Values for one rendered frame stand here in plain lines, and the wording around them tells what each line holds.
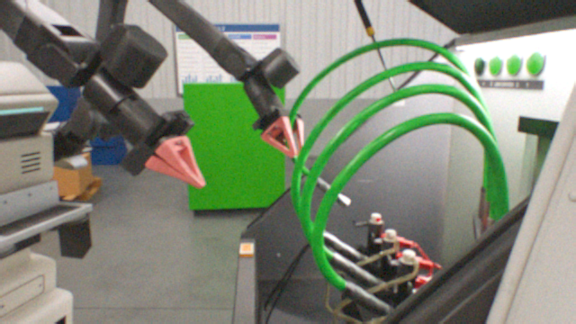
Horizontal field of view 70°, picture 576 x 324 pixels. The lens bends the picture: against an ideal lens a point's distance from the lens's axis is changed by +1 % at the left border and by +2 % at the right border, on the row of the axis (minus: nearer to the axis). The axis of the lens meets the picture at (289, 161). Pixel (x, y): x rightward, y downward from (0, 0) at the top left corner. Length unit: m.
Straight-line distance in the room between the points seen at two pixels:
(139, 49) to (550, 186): 0.47
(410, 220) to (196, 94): 3.05
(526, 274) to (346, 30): 6.90
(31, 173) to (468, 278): 0.99
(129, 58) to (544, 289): 0.51
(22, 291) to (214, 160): 2.96
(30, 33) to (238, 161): 3.43
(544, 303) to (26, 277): 1.08
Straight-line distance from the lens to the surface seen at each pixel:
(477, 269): 0.43
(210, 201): 4.10
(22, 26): 0.67
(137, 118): 0.59
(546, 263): 0.40
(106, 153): 6.98
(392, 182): 1.09
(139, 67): 0.58
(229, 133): 3.95
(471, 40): 1.00
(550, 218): 0.41
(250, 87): 0.89
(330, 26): 7.21
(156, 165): 0.58
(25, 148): 1.14
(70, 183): 4.82
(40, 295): 1.26
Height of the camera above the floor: 1.36
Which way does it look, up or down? 12 degrees down
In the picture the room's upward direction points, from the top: straight up
